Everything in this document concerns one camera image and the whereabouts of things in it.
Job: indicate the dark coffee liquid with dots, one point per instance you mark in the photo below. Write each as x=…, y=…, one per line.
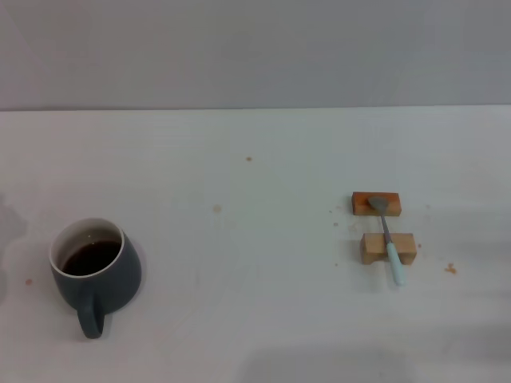
x=88, y=259

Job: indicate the pale notched wooden block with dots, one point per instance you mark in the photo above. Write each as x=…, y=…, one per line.
x=373, y=247

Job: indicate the grey ceramic cup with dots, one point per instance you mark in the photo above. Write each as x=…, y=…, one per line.
x=116, y=279

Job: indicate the orange stained wooden block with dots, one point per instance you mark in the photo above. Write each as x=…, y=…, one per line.
x=361, y=204

